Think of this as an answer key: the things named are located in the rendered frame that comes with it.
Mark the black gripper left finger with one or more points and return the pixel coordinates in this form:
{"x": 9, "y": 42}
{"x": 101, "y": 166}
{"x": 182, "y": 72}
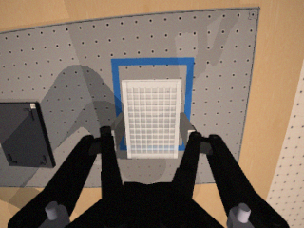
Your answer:
{"x": 53, "y": 207}

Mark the blue rectangular tape outline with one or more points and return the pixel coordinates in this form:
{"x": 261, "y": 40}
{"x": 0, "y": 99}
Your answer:
{"x": 189, "y": 61}

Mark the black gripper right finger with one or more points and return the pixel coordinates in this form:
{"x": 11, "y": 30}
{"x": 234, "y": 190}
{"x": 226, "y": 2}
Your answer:
{"x": 243, "y": 206}

